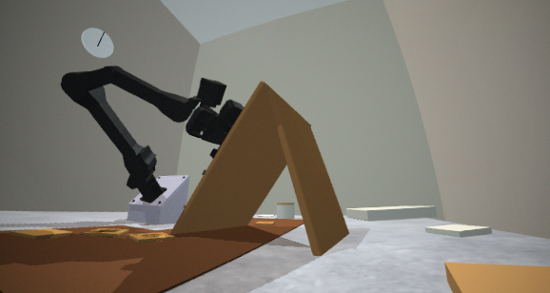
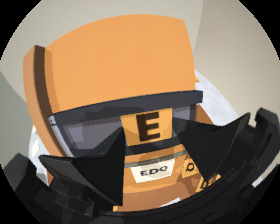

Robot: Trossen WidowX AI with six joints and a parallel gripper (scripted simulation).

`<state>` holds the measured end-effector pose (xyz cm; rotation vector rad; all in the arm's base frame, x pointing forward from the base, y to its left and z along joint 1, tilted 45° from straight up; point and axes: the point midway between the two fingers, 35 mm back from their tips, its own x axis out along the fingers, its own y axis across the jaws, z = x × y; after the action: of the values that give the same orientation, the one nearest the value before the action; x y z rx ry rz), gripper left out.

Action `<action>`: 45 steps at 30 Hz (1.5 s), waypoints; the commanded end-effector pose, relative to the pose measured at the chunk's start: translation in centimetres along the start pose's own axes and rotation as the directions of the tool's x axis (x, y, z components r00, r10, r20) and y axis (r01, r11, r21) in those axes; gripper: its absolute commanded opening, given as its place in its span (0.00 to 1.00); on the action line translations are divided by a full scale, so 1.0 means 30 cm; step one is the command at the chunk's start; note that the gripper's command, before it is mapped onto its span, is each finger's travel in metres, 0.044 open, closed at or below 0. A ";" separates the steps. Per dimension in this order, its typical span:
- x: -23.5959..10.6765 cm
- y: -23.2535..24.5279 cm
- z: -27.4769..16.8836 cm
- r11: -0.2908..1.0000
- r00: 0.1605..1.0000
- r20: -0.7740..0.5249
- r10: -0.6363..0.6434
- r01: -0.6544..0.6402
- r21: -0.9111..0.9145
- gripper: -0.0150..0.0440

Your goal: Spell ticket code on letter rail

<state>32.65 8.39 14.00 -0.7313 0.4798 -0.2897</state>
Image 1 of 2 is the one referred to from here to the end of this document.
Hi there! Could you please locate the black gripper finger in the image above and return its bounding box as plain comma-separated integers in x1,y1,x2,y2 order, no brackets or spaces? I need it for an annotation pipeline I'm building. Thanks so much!
201,116,227,145

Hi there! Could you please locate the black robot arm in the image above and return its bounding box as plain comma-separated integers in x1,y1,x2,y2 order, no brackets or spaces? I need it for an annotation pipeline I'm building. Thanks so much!
60,66,244,203

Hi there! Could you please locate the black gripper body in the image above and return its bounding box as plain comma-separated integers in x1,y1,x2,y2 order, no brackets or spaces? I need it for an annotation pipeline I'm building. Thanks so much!
186,107,234,138

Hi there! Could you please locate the brown wooden easel board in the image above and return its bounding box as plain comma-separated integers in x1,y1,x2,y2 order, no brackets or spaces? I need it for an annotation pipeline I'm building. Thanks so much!
170,81,349,256

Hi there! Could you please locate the tan flat board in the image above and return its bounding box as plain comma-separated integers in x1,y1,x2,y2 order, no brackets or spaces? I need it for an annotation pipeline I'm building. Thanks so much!
445,262,550,293

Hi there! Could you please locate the grey cylindrical container with orange lid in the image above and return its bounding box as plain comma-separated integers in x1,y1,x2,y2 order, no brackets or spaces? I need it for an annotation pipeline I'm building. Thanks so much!
277,203,295,219

